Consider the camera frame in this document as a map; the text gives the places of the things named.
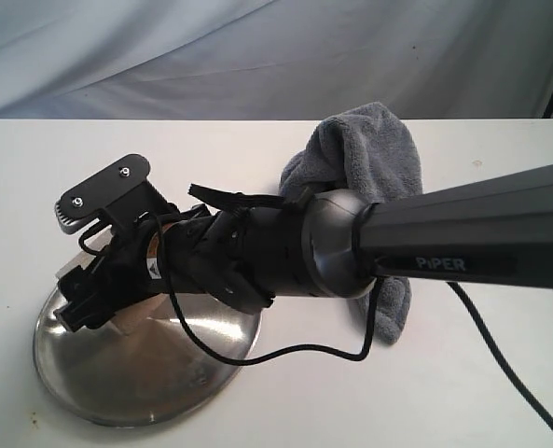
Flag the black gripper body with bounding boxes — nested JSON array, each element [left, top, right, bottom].
[[89, 209, 240, 323]]

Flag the grey fleece towel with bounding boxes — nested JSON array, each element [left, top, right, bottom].
[[278, 102, 424, 347]]

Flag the beige metal cube block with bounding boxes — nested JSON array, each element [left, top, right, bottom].
[[53, 221, 165, 334]]

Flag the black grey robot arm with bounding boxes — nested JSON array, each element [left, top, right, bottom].
[[55, 154, 553, 331]]

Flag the round stainless steel plate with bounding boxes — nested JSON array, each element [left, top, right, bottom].
[[33, 288, 240, 427]]

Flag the white backdrop cloth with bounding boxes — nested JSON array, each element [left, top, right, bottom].
[[0, 1, 553, 119]]

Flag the black cable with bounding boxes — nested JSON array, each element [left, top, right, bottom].
[[79, 184, 553, 448]]

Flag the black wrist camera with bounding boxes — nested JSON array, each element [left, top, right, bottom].
[[54, 154, 173, 238]]

